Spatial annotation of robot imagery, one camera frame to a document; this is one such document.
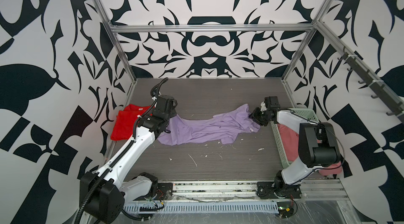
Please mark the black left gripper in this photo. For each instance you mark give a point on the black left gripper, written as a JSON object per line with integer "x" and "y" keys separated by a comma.
{"x": 172, "y": 112}

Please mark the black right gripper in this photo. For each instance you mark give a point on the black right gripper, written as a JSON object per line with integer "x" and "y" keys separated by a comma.
{"x": 254, "y": 116}

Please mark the purple t shirt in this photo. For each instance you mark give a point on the purple t shirt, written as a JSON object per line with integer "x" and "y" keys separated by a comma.
{"x": 224, "y": 127}

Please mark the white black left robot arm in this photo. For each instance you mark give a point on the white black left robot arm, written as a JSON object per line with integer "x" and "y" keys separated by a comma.
{"x": 104, "y": 193}

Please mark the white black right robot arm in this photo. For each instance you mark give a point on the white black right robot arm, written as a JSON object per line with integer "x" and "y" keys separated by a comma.
{"x": 317, "y": 148}

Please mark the pink t shirt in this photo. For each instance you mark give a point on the pink t shirt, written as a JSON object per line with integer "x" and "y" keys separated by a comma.
{"x": 290, "y": 141}

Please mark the red folded t shirt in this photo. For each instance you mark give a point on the red folded t shirt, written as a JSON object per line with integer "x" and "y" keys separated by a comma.
{"x": 126, "y": 118}

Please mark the mint green plastic basket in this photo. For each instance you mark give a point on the mint green plastic basket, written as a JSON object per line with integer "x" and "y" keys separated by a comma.
{"x": 303, "y": 112}

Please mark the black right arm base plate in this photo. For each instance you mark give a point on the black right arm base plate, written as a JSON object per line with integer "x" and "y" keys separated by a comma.
{"x": 273, "y": 190}

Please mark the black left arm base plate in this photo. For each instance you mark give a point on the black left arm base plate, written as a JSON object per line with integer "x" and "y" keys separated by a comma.
{"x": 164, "y": 191}

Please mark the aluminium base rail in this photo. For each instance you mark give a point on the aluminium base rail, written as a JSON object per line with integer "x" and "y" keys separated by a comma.
{"x": 312, "y": 189}

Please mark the white slotted cable duct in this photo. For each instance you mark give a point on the white slotted cable duct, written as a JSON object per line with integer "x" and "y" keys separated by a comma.
{"x": 197, "y": 207}

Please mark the aluminium frame back crossbar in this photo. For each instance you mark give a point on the aluminium frame back crossbar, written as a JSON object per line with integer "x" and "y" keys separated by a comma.
{"x": 210, "y": 28}

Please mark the aluminium frame post left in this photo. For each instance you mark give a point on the aluminium frame post left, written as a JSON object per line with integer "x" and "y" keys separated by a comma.
{"x": 115, "y": 42}

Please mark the aluminium frame post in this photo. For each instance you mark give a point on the aluminium frame post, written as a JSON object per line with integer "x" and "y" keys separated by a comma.
{"x": 307, "y": 38}
{"x": 115, "y": 42}

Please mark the black hook rail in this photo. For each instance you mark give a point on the black hook rail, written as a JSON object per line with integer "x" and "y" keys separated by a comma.
{"x": 379, "y": 87}

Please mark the aluminium frame post right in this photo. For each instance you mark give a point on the aluminium frame post right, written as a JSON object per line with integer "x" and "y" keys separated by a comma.
{"x": 307, "y": 38}

